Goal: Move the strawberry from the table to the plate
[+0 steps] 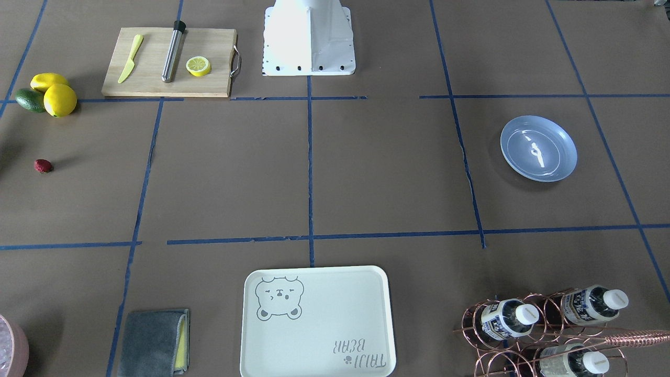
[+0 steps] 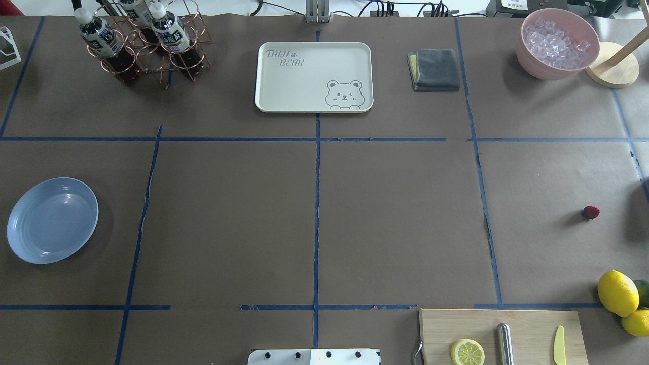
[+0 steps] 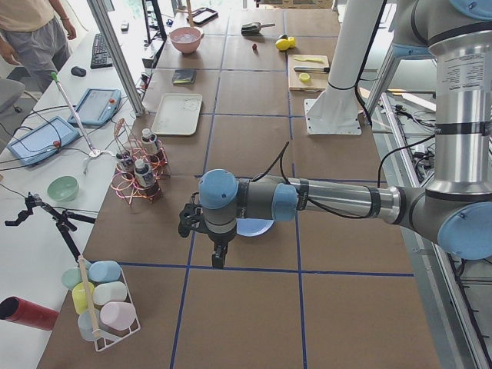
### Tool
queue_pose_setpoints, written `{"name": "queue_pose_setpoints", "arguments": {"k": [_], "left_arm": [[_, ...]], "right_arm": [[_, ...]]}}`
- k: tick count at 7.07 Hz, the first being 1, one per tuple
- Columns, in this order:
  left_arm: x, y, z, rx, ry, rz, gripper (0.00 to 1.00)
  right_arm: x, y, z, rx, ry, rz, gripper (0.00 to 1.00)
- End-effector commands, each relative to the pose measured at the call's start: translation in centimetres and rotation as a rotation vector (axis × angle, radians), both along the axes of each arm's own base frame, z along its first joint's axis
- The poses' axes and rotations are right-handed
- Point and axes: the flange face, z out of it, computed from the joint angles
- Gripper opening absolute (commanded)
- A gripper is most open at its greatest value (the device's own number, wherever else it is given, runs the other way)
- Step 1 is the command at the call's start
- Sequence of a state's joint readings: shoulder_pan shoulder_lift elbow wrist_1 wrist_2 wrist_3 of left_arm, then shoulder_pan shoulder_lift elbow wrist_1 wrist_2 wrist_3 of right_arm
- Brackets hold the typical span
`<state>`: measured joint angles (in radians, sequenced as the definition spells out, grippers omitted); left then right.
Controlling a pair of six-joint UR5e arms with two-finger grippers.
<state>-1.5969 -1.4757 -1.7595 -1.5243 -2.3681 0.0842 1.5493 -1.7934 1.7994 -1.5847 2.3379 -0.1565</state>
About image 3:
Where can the green bowl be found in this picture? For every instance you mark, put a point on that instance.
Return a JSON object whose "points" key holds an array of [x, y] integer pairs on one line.
{"points": [[63, 189]]}

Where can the light blue plate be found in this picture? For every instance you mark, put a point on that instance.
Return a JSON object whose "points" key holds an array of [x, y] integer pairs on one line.
{"points": [[249, 227]]}

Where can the black computer mouse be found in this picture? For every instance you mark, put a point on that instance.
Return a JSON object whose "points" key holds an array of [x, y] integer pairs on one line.
{"points": [[78, 71]]}

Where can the wooden rack handle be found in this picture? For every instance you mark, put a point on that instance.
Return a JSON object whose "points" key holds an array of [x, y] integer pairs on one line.
{"points": [[96, 331]]}

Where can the red cylinder can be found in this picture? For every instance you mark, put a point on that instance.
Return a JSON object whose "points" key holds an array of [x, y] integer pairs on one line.
{"points": [[20, 311]]}

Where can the black handled knife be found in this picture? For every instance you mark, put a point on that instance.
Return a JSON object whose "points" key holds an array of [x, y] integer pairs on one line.
{"points": [[308, 69]]}

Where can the copper wire bottle rack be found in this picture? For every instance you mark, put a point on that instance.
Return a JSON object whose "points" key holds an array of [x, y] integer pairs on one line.
{"points": [[125, 185]]}

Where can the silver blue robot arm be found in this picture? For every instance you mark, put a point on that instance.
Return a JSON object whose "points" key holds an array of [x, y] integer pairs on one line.
{"points": [[453, 211]]}

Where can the pink plastic cup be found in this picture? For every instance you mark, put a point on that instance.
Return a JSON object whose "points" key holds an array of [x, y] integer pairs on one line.
{"points": [[118, 315]]}

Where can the yellow lemon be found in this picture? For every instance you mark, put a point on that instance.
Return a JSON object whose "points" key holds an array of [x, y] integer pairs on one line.
{"points": [[284, 44]]}

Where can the person in beige shirt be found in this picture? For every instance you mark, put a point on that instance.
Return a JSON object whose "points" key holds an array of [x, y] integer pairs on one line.
{"points": [[35, 34]]}

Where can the banana peel piece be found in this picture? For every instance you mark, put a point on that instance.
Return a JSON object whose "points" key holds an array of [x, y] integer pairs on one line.
{"points": [[317, 60]]}

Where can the black tray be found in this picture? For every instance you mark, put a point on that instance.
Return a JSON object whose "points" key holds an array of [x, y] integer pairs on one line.
{"points": [[202, 16]]}

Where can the black tripod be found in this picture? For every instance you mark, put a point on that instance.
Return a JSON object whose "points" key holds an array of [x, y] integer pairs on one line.
{"points": [[61, 219]]}

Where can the blue teach pendant near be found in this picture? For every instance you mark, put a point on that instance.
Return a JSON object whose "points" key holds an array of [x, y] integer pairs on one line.
{"points": [[43, 141]]}

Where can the white wire cup rack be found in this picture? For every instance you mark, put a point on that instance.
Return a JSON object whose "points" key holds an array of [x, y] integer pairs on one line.
{"points": [[110, 336]]}

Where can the pink bowl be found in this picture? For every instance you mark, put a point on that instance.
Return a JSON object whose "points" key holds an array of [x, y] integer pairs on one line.
{"points": [[186, 39]]}

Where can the blue teach pendant far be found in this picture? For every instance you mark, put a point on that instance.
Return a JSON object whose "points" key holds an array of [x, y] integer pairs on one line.
{"points": [[97, 106]]}

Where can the black sponge pad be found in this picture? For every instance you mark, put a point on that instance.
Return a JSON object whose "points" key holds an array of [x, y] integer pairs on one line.
{"points": [[184, 76]]}

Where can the mint green cup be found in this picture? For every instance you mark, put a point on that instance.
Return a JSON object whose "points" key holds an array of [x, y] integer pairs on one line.
{"points": [[71, 278]]}

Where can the aluminium frame post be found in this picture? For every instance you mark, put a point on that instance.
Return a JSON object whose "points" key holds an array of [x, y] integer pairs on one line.
{"points": [[100, 15]]}

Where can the lemon slice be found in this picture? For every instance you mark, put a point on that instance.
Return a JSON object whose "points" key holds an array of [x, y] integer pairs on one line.
{"points": [[304, 77]]}

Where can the dark bottle left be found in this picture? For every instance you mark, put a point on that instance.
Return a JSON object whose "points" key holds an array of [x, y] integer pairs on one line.
{"points": [[125, 162]]}

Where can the dark bottle white cap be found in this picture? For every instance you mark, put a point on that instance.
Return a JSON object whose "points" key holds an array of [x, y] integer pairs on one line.
{"points": [[150, 144]]}

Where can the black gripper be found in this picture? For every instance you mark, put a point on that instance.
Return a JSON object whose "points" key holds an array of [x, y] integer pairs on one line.
{"points": [[220, 240]]}

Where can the cream bear tray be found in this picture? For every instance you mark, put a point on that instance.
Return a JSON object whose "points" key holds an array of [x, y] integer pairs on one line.
{"points": [[177, 114]]}

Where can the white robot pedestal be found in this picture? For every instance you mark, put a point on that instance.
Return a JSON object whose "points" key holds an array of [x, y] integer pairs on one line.
{"points": [[335, 111]]}

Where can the blue teach pendant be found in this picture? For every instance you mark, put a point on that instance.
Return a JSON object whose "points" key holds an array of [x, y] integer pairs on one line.
{"points": [[43, 141], [97, 106]]}

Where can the dark metal scoop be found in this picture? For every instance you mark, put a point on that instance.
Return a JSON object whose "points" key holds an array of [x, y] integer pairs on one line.
{"points": [[254, 28]]}

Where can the yellow plastic cup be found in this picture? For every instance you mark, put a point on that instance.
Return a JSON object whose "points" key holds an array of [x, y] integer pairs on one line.
{"points": [[79, 298]]}

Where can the blue plastic cup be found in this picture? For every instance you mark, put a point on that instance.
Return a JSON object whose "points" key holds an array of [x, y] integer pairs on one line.
{"points": [[104, 271]]}

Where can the clear grey cup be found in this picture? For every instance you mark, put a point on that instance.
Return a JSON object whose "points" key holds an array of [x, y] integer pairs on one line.
{"points": [[85, 326]]}

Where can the black keyboard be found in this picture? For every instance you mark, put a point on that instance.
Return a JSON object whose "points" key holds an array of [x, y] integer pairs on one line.
{"points": [[100, 55]]}

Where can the white plastic cup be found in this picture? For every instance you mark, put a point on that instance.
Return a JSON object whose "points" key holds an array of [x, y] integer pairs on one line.
{"points": [[111, 291]]}

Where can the dark bottle front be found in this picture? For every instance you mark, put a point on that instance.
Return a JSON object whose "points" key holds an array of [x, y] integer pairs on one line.
{"points": [[146, 179]]}

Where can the wooden cutting board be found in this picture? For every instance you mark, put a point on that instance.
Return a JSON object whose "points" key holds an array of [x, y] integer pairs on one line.
{"points": [[318, 81]]}

